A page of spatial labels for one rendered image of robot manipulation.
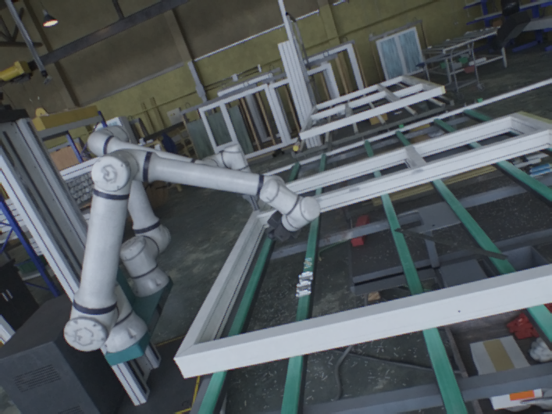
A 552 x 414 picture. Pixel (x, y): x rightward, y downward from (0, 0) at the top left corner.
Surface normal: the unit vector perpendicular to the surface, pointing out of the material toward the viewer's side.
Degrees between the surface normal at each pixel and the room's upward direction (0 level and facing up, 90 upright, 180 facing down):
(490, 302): 90
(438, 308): 90
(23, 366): 90
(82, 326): 92
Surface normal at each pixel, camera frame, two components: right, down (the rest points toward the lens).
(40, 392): 0.07, 0.31
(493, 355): -0.33, -0.89
